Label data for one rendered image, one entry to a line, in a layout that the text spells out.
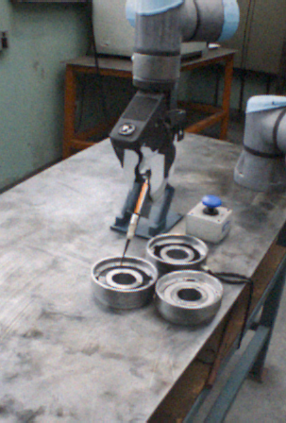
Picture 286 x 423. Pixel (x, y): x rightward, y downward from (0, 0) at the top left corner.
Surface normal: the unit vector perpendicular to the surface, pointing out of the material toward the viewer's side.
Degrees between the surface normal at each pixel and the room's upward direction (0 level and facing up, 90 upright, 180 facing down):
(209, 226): 90
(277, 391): 0
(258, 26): 90
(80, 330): 0
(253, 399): 0
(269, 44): 90
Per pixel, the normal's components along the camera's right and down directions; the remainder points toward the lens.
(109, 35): -0.48, 0.37
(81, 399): 0.05, -0.89
